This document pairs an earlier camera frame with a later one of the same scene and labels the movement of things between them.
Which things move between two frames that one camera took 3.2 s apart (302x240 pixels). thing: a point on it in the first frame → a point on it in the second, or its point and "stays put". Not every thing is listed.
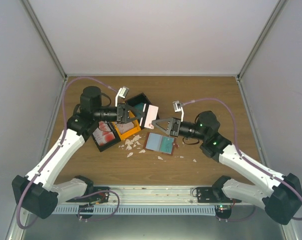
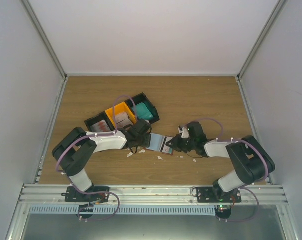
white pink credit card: x=151 y=115 → x=164 y=148
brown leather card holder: x=160 y=143 stays put
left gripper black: x=126 y=108 → x=147 y=142
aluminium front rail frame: x=114 y=196 stays put
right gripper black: x=172 y=121 → x=177 y=145
